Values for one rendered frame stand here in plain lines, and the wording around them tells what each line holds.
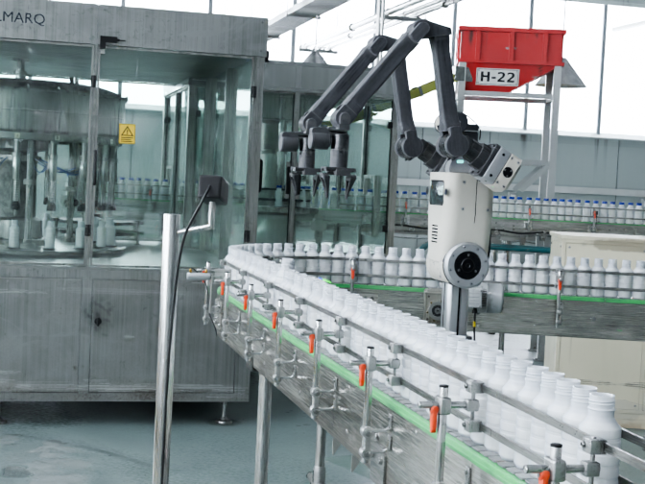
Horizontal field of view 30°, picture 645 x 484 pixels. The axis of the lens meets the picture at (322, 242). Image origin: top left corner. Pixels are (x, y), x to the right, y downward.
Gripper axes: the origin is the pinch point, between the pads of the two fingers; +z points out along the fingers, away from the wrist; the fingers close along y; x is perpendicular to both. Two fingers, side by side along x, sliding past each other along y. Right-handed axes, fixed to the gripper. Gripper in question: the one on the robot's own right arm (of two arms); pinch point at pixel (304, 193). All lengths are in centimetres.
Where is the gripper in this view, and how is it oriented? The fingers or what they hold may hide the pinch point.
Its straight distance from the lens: 425.0
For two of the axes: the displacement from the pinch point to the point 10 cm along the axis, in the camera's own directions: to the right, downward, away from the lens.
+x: 2.5, 0.7, -9.7
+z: -0.5, 10.0, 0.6
